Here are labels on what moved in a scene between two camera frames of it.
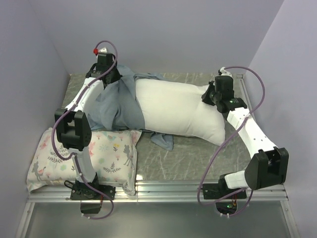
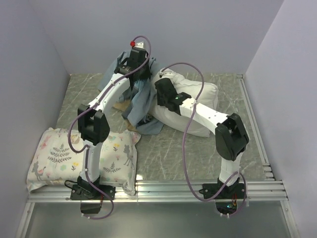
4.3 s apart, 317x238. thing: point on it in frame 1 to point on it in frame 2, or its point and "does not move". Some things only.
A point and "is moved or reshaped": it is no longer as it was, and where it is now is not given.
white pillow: (176, 109) is moved or reshaped
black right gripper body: (215, 96) to (161, 100)
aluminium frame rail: (162, 193) does not move
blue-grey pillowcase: (117, 107) is moved or reshaped
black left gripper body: (115, 75) to (146, 72)
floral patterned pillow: (114, 154) does not move
